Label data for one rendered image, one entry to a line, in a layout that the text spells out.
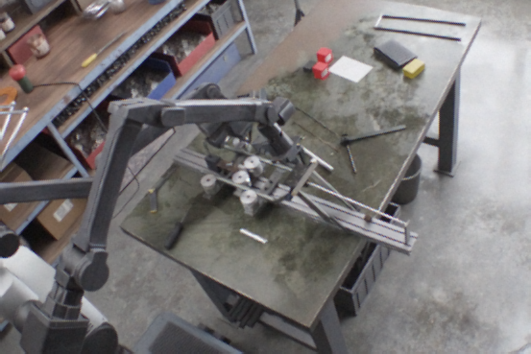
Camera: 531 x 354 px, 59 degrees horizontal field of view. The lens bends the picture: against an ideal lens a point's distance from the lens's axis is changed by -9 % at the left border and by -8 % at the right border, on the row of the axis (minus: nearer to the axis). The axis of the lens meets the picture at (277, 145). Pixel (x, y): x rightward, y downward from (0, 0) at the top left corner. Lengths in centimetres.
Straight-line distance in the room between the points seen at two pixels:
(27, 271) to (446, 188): 204
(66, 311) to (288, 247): 69
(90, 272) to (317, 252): 67
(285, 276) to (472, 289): 116
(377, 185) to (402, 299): 88
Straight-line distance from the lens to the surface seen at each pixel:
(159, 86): 317
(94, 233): 114
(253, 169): 164
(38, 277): 138
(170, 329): 225
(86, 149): 304
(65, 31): 329
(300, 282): 146
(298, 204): 158
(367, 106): 186
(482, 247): 253
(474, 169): 280
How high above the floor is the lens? 215
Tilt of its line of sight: 45 degrees down
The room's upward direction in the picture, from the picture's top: 18 degrees counter-clockwise
